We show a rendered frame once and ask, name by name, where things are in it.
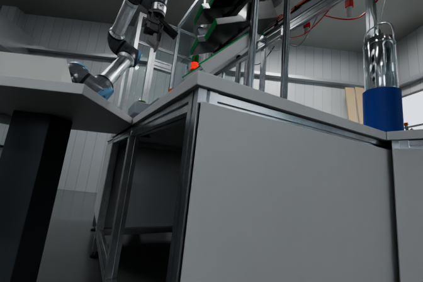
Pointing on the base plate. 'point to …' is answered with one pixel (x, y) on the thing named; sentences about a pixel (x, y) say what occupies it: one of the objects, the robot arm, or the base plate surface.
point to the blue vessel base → (383, 109)
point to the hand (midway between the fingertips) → (156, 50)
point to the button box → (137, 108)
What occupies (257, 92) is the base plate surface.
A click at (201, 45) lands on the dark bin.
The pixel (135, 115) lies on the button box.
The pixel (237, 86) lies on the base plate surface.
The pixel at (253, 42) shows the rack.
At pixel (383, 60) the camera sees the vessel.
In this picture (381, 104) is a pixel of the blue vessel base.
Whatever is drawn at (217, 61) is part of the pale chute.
